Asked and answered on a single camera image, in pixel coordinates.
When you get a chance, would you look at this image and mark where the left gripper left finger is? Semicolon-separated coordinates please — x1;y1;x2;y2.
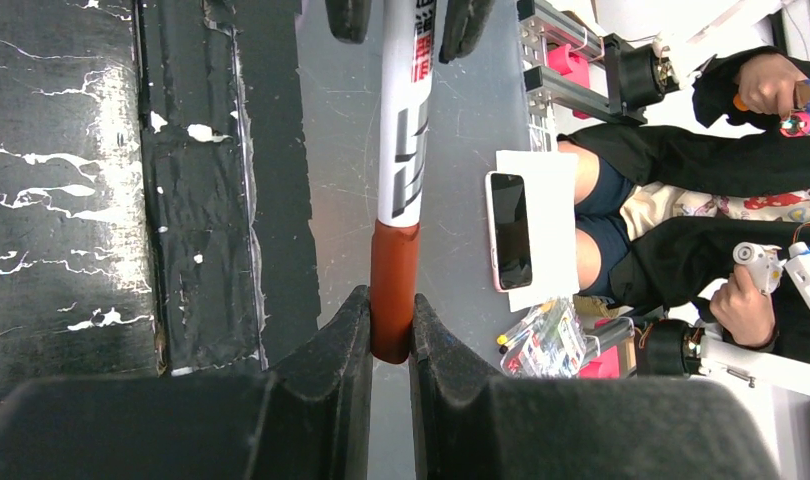
0;286;372;479

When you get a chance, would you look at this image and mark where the aluminium frame rail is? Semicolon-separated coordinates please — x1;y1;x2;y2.
516;0;650;152

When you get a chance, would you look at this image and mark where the brown marker cap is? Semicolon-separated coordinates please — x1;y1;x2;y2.
369;221;420;364

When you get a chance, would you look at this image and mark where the clear bag of pens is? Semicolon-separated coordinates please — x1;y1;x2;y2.
497;297;586;378

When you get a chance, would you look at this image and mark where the white paper sheet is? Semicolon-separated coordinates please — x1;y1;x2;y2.
495;150;579;312

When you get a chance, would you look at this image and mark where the pink cased smartphone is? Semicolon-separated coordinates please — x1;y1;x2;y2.
485;171;533;293

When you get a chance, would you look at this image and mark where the seated operator in black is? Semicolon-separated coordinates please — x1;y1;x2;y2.
558;46;810;363

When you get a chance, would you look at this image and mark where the white marker pen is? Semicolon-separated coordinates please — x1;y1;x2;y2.
377;1;437;228

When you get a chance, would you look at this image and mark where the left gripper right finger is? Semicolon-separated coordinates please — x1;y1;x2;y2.
409;295;779;479

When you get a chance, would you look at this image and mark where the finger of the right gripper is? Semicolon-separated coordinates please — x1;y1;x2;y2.
439;0;495;64
324;0;372;44

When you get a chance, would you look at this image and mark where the operator right hand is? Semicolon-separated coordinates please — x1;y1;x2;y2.
710;265;776;349

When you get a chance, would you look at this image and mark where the operator left hand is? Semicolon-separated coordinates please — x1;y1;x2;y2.
736;53;807;118

